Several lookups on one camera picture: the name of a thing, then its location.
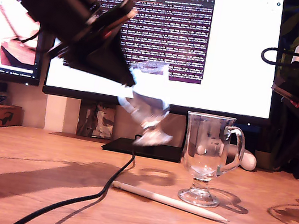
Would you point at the white stylus pen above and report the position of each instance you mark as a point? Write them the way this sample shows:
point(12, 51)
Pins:
point(166, 199)

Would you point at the large black computer monitor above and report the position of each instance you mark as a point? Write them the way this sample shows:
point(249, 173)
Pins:
point(232, 60)

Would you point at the white game controller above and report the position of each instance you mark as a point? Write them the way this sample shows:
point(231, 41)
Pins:
point(248, 161)

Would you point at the small footed glass cup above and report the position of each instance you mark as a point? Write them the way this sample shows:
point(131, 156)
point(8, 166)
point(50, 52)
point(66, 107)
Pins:
point(151, 103)
point(205, 156)

